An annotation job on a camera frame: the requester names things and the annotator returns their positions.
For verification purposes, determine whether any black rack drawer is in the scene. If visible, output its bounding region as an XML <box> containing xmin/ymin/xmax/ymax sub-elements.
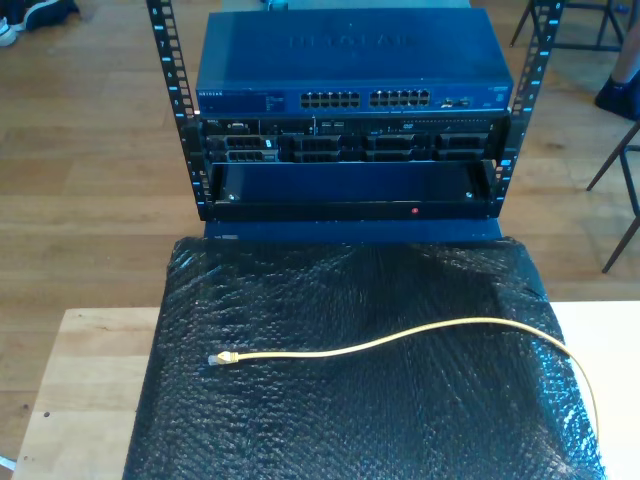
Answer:
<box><xmin>207</xmin><ymin>159</ymin><xmax>501</xmax><ymax>222</ymax></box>

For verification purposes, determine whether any black metal stool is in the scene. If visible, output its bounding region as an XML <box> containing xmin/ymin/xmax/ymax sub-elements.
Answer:
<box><xmin>509</xmin><ymin>0</ymin><xmax>626</xmax><ymax>54</ymax></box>

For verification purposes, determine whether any blue network switch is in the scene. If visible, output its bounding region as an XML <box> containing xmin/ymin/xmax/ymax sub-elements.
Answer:
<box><xmin>194</xmin><ymin>7</ymin><xmax>515</xmax><ymax>117</ymax></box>

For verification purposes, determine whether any blue rack base panel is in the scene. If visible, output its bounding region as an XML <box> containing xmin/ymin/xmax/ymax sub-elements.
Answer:
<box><xmin>203</xmin><ymin>218</ymin><xmax>505</xmax><ymax>246</ymax></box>

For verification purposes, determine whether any person's leg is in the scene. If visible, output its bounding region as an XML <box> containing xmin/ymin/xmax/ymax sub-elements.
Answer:
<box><xmin>594</xmin><ymin>0</ymin><xmax>640</xmax><ymax>121</ymax></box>

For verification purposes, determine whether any black rack frame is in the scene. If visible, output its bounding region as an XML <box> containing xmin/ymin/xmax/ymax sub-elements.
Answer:
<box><xmin>144</xmin><ymin>0</ymin><xmax>566</xmax><ymax>224</ymax></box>

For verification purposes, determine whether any dark legged chair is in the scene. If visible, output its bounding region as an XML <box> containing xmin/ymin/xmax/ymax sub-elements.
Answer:
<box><xmin>587</xmin><ymin>119</ymin><xmax>640</xmax><ymax>274</ymax></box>

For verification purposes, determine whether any yellow network cable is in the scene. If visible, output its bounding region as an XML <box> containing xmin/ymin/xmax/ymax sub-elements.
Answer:
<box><xmin>207</xmin><ymin>316</ymin><xmax>601</xmax><ymax>454</ymax></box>

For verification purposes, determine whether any black bubble wrap mat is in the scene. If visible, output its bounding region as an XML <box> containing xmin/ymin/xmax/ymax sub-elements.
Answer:
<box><xmin>122</xmin><ymin>234</ymin><xmax>609</xmax><ymax>480</ymax></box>

